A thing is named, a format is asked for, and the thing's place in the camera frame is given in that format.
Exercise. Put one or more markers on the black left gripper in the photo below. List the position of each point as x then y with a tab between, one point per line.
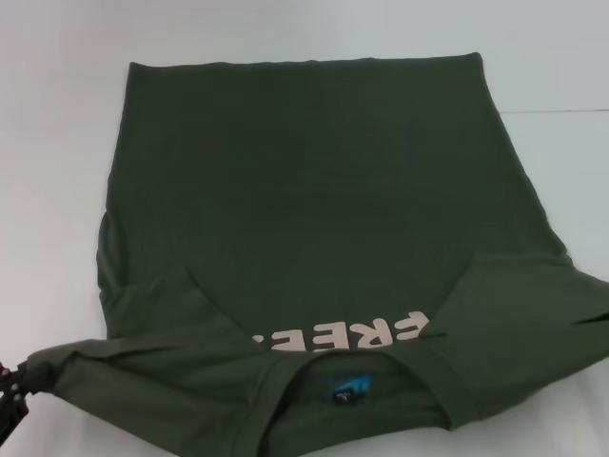
9	395

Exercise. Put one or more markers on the dark green FREE! t-shirt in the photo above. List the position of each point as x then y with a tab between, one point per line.
333	214

